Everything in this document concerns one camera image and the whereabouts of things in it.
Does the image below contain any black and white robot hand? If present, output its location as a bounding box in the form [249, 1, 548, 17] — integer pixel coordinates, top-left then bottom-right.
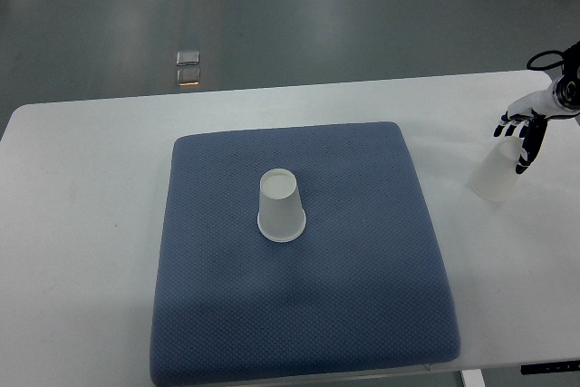
[493, 82, 561, 175]

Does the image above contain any white paper cup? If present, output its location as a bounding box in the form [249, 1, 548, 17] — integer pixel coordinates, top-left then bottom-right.
[257, 169, 306, 243]
[469, 137, 523, 202]

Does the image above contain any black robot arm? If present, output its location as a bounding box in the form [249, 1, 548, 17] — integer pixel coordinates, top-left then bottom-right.
[527, 43, 579, 118]

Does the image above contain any black table control panel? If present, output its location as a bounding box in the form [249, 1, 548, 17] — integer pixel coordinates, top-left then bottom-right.
[520, 360, 580, 375]

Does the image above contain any blue textured cushion mat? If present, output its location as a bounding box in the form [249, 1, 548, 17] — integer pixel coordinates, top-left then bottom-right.
[150, 121, 460, 386]

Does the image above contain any white paper cup on mat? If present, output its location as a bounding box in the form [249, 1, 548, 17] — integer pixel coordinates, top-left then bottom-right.
[257, 169, 306, 243]

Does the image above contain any white table leg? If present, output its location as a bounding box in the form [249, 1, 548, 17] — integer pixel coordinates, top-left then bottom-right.
[460, 369, 486, 387]

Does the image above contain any lower metal floor plate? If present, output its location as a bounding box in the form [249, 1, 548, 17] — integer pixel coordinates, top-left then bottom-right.
[177, 67, 200, 86]

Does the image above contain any metal floor plate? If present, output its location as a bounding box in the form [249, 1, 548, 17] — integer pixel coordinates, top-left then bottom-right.
[177, 67, 200, 86]
[176, 50, 199, 66]

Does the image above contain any upper metal floor plate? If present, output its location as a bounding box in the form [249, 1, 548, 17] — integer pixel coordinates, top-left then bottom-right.
[176, 50, 199, 66]

